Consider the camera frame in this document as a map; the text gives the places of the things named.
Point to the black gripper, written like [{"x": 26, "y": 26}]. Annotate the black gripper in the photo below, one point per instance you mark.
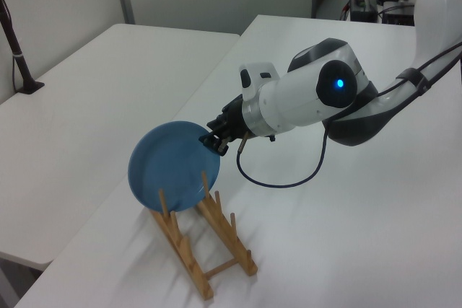
[{"x": 232, "y": 120}]

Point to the blue round plate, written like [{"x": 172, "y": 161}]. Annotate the blue round plate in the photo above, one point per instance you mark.
[{"x": 166, "y": 167}]

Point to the wooden plate rack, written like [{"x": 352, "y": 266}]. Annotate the wooden plate rack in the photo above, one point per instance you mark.
[{"x": 186, "y": 250}]

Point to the white side table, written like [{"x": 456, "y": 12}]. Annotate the white side table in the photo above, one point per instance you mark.
[{"x": 108, "y": 99}]

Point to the black electronics box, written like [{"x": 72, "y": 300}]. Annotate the black electronics box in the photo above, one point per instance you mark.
[{"x": 362, "y": 10}]

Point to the black computer case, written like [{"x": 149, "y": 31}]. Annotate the black computer case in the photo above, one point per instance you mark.
[{"x": 397, "y": 17}]

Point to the black camera stand pole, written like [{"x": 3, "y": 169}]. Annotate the black camera stand pole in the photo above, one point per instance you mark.
[{"x": 23, "y": 70}]

